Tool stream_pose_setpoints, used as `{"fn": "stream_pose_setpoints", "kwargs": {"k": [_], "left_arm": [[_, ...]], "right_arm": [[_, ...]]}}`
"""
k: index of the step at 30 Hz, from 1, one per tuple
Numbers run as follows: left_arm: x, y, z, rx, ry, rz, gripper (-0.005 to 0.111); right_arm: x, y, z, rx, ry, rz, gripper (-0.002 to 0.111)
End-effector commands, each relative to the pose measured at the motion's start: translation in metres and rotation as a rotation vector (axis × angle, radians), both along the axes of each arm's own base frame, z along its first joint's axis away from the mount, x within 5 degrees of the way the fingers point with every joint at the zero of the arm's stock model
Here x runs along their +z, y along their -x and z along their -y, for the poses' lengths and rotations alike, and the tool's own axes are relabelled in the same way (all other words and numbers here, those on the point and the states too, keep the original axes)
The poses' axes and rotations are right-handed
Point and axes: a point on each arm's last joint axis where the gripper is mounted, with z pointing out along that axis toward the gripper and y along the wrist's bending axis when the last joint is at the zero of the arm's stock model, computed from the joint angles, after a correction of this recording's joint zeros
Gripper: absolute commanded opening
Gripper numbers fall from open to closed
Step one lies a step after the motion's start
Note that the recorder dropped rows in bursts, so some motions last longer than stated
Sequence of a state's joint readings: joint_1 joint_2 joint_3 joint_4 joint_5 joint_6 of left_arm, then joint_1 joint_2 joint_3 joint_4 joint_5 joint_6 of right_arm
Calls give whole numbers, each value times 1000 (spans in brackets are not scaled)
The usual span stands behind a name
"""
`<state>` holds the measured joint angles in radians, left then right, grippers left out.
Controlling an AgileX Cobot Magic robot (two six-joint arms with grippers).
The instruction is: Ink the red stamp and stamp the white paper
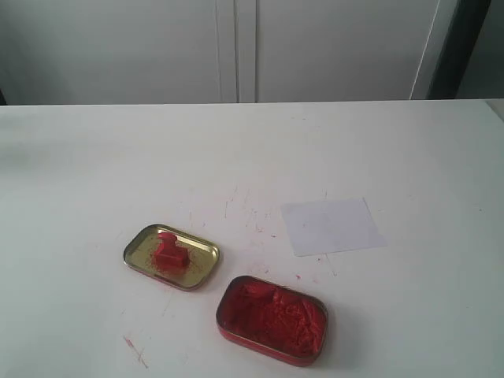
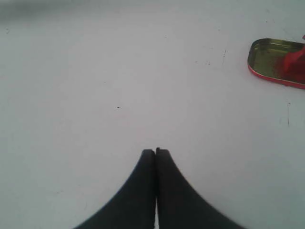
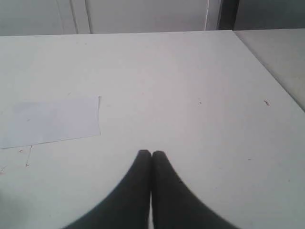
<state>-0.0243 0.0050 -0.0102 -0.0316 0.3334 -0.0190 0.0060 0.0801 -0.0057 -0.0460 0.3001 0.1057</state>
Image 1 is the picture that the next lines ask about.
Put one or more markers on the red plastic stamp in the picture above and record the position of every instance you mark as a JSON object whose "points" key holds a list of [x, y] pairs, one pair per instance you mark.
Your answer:
{"points": [[169, 257]]}

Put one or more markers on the dark post at right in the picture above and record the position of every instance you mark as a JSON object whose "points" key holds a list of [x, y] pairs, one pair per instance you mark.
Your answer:
{"points": [[463, 33]]}

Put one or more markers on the red ink pad tin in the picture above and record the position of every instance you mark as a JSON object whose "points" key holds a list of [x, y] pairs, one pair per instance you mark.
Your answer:
{"points": [[273, 320]]}

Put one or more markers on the white paper sheet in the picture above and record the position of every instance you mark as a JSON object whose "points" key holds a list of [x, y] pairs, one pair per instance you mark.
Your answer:
{"points": [[327, 227]]}

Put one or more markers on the gold tin lid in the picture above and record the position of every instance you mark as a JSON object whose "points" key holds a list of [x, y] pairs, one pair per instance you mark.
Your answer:
{"points": [[203, 256]]}

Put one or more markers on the white cabinet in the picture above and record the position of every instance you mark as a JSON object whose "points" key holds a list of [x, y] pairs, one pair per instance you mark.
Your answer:
{"points": [[131, 52]]}

